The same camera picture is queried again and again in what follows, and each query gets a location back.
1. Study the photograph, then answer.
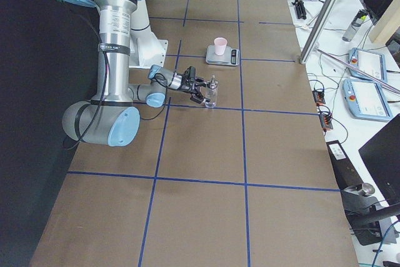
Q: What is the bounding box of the aluminium frame post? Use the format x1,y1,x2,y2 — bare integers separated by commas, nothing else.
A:
299,0,337,64

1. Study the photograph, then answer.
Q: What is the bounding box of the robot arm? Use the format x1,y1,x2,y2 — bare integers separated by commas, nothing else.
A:
60,0,208,146

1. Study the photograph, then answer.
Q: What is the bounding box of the pink plastic cup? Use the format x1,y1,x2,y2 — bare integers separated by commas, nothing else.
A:
214,37,228,56

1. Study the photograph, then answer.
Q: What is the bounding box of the far teach pendant tablet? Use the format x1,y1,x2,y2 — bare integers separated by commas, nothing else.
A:
348,48,388,82

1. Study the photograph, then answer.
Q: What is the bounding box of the clear water bottle black lid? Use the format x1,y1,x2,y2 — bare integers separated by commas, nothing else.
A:
342,9,369,42

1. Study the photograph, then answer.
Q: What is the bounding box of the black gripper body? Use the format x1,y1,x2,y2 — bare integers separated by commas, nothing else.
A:
179,66,203,95

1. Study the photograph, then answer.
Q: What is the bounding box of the black folded tripod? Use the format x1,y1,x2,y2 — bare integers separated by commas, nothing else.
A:
292,0,307,19

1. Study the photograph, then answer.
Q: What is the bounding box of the black power strip box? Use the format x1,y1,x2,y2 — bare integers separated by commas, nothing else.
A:
326,140,364,190

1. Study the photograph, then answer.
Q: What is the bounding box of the glass sauce bottle steel spout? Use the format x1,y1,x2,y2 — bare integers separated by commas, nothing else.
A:
205,75,219,108

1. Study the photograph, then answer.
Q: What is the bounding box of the near teach pendant tablet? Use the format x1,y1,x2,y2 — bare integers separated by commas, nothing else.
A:
342,79,393,122

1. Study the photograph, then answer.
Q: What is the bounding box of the teach pendant tablet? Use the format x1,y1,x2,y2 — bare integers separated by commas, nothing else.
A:
342,79,393,122
348,48,388,82

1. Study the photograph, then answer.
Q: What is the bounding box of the white digital kitchen scale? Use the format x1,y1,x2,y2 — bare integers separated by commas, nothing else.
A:
206,45,241,66

